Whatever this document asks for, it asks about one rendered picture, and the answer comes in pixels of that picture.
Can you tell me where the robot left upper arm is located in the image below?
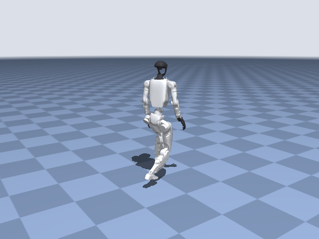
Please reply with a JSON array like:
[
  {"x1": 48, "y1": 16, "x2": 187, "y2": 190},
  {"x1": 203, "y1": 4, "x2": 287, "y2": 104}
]
[{"x1": 142, "y1": 80, "x2": 150, "y2": 104}]

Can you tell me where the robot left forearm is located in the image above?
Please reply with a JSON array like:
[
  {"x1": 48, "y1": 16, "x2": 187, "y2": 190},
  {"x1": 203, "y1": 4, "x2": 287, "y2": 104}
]
[{"x1": 143, "y1": 103, "x2": 151, "y2": 115}]

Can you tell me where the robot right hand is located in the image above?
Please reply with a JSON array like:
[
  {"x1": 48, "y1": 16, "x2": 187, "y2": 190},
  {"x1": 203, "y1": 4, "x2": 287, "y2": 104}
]
[{"x1": 177, "y1": 117, "x2": 186, "y2": 130}]

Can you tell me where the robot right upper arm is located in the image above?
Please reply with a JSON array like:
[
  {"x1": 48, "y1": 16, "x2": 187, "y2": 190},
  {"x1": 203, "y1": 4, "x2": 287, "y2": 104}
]
[{"x1": 167, "y1": 81, "x2": 178, "y2": 106}]

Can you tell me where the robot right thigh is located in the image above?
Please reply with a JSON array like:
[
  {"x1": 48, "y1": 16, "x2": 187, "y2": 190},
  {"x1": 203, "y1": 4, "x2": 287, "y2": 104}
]
[{"x1": 159, "y1": 119, "x2": 172, "y2": 156}]

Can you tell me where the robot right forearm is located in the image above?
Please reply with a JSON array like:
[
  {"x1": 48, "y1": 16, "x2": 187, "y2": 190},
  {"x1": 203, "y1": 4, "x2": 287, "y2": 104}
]
[{"x1": 173, "y1": 100, "x2": 181, "y2": 120}]

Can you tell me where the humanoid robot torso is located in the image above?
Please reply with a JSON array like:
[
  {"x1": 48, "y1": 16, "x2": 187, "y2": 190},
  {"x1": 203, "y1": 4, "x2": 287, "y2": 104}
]
[{"x1": 149, "y1": 77, "x2": 170, "y2": 127}]

